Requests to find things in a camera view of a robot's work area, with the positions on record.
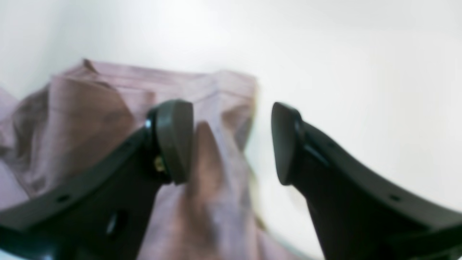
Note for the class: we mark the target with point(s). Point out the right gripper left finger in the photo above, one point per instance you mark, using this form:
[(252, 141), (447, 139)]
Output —
[(103, 213)]

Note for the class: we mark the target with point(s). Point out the mauve t-shirt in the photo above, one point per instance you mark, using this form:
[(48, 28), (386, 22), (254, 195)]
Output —
[(85, 112)]

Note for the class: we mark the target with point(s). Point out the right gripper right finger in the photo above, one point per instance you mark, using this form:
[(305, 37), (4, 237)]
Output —
[(356, 213)]

